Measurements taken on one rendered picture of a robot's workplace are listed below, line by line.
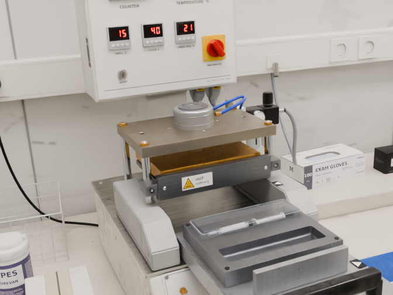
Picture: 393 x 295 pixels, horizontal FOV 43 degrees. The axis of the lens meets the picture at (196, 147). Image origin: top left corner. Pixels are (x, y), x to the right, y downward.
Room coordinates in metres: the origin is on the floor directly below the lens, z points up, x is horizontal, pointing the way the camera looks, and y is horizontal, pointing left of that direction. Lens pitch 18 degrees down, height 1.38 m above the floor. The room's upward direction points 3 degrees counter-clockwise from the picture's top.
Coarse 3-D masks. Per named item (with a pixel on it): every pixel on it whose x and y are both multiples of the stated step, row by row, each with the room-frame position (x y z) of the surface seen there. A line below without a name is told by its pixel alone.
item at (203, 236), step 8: (240, 208) 0.78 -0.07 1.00; (208, 216) 0.76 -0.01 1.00; (280, 216) 0.74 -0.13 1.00; (288, 216) 0.75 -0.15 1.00; (296, 216) 0.76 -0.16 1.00; (192, 224) 0.73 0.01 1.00; (248, 224) 0.72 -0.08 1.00; (256, 224) 0.73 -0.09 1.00; (264, 224) 0.73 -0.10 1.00; (200, 232) 0.70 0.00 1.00; (216, 232) 0.70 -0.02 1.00; (224, 232) 0.71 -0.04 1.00
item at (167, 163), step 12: (228, 144) 0.97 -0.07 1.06; (240, 144) 0.97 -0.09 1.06; (156, 156) 0.92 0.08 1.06; (168, 156) 0.91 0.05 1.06; (180, 156) 0.91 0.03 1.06; (192, 156) 0.91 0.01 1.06; (204, 156) 0.90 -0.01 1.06; (216, 156) 0.90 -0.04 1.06; (228, 156) 0.90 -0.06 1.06; (240, 156) 0.90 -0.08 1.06; (252, 156) 0.90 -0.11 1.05; (156, 168) 0.86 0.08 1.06; (168, 168) 0.85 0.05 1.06; (180, 168) 0.85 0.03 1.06
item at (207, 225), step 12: (264, 204) 0.79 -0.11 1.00; (276, 204) 0.79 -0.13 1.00; (288, 204) 0.79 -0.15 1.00; (216, 216) 0.75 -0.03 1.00; (228, 216) 0.75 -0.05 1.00; (240, 216) 0.75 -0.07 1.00; (252, 216) 0.75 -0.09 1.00; (264, 216) 0.75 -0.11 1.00; (276, 216) 0.74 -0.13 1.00; (204, 228) 0.71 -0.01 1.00; (216, 228) 0.71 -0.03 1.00
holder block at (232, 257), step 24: (192, 240) 0.71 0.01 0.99; (216, 240) 0.69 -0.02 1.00; (240, 240) 0.69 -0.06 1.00; (264, 240) 0.69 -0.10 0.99; (288, 240) 0.70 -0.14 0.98; (312, 240) 0.70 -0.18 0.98; (336, 240) 0.67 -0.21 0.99; (216, 264) 0.62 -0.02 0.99; (240, 264) 0.62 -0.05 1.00; (264, 264) 0.62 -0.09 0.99
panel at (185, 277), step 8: (176, 272) 0.72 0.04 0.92; (184, 272) 0.72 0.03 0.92; (192, 272) 0.73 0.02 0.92; (168, 280) 0.71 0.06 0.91; (176, 280) 0.71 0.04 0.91; (184, 280) 0.72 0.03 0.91; (192, 280) 0.72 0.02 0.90; (168, 288) 0.71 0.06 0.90; (176, 288) 0.71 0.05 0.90; (184, 288) 0.71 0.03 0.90; (192, 288) 0.72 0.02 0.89; (200, 288) 0.72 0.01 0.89
